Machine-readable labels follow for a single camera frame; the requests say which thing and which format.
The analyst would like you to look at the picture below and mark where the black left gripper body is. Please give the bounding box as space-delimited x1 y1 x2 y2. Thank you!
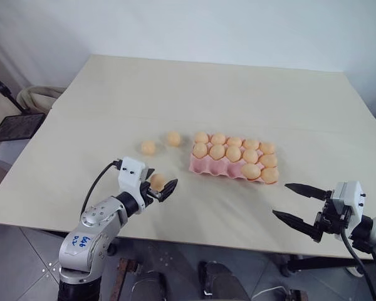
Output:
141 180 164 207

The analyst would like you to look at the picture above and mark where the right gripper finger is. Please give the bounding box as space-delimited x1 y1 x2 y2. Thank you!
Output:
271 210 323 243
284 182 333 201

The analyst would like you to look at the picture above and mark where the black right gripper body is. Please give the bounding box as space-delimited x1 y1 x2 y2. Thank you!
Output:
314 198 352 235

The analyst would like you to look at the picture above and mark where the pink egg carton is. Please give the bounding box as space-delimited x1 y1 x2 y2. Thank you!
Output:
188 134 281 186

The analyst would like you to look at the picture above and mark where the black table leg with caster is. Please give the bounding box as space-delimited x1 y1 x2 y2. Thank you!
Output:
280 252 373 278

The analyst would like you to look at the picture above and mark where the rusty metal bar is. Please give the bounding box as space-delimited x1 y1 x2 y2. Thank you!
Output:
117 257 141 301

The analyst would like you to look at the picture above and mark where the dark rounded shape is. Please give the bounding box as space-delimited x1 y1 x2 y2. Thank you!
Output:
197 260 251 301
132 271 167 301

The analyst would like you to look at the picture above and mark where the beige fabric bag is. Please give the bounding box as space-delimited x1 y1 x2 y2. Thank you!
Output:
16 85 66 115

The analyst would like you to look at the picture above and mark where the black mesh plate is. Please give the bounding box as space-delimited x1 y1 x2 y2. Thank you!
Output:
0 112 47 144

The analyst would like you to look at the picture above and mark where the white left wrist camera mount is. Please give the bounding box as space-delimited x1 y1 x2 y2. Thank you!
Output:
118 156 149 216

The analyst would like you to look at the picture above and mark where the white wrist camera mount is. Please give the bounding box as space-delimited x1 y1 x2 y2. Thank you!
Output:
330 181 367 230
118 156 149 216

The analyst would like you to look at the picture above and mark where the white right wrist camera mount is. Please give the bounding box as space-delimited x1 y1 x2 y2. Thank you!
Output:
330 181 367 230

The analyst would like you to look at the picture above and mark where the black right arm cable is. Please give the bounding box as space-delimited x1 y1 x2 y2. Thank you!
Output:
340 232 368 278

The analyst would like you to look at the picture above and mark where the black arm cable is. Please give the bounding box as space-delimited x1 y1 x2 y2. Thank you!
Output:
80 160 123 214
340 232 368 278

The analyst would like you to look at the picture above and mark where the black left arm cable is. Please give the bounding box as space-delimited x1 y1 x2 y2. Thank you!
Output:
80 160 123 214

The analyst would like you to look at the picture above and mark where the white floor cable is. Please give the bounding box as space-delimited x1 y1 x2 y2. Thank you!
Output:
251 285 290 301

